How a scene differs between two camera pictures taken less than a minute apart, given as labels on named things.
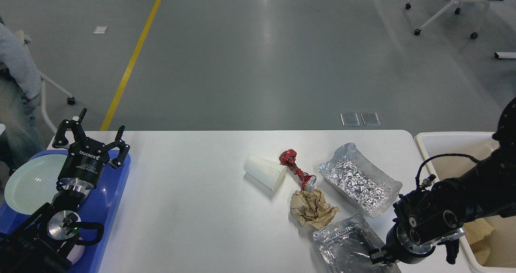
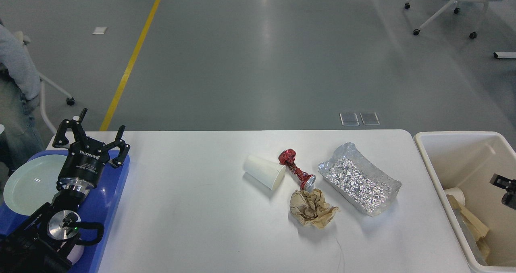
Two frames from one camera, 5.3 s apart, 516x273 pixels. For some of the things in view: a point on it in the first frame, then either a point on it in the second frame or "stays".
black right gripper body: [399, 247] → [509, 199]
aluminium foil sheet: [350, 173] stays
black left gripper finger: [60, 140] stays
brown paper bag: [476, 230] stays
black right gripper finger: [377, 256] → [503, 182]
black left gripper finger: [123, 148] stays
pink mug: [76, 253] stays
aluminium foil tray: [345, 246] → [472, 241]
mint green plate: [31, 188] stays
